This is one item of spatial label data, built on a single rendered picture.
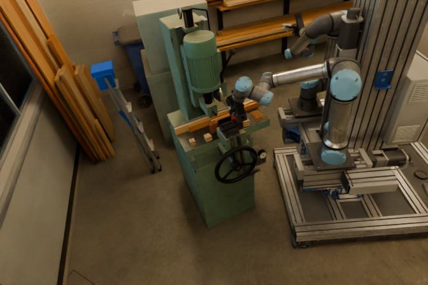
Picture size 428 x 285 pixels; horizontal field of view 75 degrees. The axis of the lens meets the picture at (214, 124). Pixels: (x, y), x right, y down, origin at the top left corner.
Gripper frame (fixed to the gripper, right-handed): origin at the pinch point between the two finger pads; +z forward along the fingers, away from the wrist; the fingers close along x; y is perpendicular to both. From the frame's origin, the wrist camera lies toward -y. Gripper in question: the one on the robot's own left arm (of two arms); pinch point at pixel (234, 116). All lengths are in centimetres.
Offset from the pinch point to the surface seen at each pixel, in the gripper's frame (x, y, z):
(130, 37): 27, 167, 107
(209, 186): 23, -27, 48
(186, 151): 32.5, -6.1, 13.1
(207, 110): 11.6, 11.3, 5.5
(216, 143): 12.9, -7.8, 15.6
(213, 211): 23, -42, 74
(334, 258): -40, -107, 59
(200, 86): 14.0, 19.5, -11.4
